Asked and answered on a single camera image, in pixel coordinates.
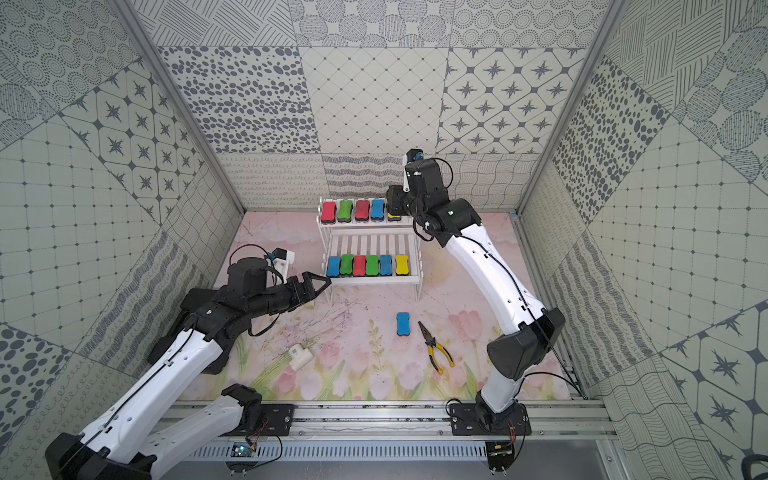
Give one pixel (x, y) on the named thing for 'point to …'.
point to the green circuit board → (241, 449)
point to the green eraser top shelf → (345, 210)
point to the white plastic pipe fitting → (299, 356)
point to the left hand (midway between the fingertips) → (321, 279)
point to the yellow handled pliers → (431, 343)
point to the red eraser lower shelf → (359, 269)
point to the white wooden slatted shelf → (364, 246)
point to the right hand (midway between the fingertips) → (397, 197)
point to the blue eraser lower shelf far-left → (333, 268)
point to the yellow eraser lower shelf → (402, 267)
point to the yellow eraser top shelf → (393, 217)
